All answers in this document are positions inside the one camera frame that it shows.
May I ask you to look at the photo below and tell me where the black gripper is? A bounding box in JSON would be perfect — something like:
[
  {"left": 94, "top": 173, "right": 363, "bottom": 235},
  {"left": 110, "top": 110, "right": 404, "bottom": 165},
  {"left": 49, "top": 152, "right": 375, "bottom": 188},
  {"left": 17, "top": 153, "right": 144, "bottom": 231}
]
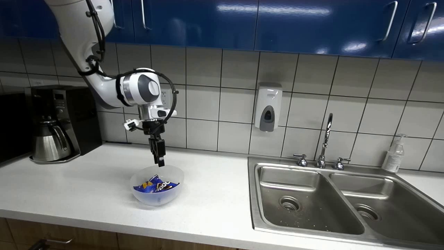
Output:
[{"left": 141, "top": 119, "right": 167, "bottom": 169}]

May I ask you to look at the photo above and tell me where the sink drain strainer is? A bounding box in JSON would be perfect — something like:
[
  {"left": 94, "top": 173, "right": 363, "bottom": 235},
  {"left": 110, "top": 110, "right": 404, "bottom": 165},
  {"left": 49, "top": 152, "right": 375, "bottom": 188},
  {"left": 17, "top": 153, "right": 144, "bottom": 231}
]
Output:
[
  {"left": 356, "top": 205, "right": 380, "bottom": 223},
  {"left": 278, "top": 195, "right": 300, "bottom": 213}
]

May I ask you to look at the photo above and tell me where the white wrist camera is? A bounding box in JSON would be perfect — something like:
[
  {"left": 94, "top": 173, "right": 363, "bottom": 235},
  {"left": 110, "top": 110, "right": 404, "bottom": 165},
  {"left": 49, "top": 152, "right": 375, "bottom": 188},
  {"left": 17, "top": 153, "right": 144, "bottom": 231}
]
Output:
[{"left": 121, "top": 119, "right": 142, "bottom": 134}]

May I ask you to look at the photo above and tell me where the metal drawer handle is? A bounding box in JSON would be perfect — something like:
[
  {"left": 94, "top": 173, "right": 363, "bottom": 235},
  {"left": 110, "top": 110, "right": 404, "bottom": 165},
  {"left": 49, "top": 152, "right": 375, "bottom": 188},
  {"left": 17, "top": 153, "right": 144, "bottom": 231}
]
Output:
[{"left": 30, "top": 237, "right": 73, "bottom": 249}]

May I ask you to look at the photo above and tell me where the black microwave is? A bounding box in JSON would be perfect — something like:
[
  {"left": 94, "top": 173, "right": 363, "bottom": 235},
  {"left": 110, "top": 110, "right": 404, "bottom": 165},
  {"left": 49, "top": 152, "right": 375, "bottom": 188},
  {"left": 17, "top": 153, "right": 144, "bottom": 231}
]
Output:
[{"left": 0, "top": 92, "right": 34, "bottom": 166}]

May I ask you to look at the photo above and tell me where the chrome sink faucet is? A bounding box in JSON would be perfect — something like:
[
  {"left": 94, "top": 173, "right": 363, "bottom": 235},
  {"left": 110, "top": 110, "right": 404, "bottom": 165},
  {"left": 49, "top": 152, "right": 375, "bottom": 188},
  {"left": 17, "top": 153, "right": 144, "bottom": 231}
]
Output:
[{"left": 314, "top": 112, "right": 334, "bottom": 170}]

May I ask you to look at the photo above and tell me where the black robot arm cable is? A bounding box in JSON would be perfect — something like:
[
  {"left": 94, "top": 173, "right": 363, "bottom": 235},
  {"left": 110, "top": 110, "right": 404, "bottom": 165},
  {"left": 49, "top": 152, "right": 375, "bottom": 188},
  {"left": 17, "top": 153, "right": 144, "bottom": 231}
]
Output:
[{"left": 74, "top": 0, "right": 180, "bottom": 126}]

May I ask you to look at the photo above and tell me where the blue wall cabinet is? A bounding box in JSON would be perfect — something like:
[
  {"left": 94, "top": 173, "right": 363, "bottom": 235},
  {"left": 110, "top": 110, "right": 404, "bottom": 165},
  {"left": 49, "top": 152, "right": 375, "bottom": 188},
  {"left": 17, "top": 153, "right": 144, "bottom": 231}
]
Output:
[{"left": 0, "top": 0, "right": 444, "bottom": 63}]

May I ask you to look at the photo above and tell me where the steel coffee carafe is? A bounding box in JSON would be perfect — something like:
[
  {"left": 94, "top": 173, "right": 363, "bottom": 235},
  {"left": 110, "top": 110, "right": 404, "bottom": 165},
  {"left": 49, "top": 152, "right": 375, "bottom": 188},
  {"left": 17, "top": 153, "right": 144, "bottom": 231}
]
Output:
[{"left": 30, "top": 119, "right": 74, "bottom": 165}]

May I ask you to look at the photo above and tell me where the blue Doritos packet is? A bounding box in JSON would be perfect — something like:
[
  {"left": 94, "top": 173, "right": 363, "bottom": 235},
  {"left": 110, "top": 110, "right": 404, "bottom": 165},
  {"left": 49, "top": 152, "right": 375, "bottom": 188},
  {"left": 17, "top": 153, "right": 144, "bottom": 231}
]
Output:
[{"left": 131, "top": 174, "right": 180, "bottom": 195}]

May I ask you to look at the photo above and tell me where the black coffee maker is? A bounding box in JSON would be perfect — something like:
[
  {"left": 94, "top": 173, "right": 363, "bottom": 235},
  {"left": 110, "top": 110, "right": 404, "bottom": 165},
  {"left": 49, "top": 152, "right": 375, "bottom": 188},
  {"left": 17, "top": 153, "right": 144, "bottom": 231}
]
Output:
[{"left": 27, "top": 85, "right": 103, "bottom": 165}]

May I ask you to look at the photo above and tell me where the stainless steel double sink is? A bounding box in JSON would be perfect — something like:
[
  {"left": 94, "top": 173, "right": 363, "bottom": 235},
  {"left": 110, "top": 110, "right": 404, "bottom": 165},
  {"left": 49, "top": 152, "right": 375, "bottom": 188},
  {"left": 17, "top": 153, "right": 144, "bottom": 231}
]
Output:
[{"left": 246, "top": 158, "right": 444, "bottom": 250}]

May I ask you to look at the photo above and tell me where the chrome faucet handle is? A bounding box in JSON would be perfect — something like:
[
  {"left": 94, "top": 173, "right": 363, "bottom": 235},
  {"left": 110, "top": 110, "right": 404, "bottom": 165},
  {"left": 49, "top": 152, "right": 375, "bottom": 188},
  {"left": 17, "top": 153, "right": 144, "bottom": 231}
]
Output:
[
  {"left": 332, "top": 156, "right": 350, "bottom": 172},
  {"left": 291, "top": 153, "right": 310, "bottom": 169}
]

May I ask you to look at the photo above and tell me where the silver cabinet handle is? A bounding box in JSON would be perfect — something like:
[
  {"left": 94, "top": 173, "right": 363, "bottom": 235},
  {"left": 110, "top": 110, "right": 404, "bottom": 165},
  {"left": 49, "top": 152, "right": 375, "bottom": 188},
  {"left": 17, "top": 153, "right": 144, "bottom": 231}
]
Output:
[
  {"left": 381, "top": 0, "right": 399, "bottom": 45},
  {"left": 407, "top": 0, "right": 438, "bottom": 47},
  {"left": 138, "top": 0, "right": 148, "bottom": 31}
]

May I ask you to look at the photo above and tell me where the clear plastic bowl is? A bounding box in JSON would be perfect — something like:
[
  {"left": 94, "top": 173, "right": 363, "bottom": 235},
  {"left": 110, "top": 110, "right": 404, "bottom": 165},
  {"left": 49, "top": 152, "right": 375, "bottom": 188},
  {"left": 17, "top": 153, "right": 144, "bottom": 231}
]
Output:
[{"left": 128, "top": 165, "right": 184, "bottom": 210}]

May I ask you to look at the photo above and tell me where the clear pump soap bottle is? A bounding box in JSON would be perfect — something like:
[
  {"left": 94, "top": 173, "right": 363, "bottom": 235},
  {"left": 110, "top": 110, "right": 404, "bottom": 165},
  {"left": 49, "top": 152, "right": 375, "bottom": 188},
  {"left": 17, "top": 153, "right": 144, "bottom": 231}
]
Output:
[{"left": 380, "top": 134, "right": 406, "bottom": 176}]

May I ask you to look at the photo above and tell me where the white wall soap dispenser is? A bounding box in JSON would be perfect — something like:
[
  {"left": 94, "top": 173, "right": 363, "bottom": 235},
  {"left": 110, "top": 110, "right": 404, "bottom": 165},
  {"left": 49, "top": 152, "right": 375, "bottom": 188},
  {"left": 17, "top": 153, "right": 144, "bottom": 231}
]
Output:
[{"left": 253, "top": 83, "right": 284, "bottom": 134}]

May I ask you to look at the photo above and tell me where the wooden base cabinet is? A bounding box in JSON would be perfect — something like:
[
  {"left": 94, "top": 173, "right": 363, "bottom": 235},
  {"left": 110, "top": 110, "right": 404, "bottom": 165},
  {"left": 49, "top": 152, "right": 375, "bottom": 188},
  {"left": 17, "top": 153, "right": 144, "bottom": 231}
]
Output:
[{"left": 0, "top": 217, "right": 241, "bottom": 250}]

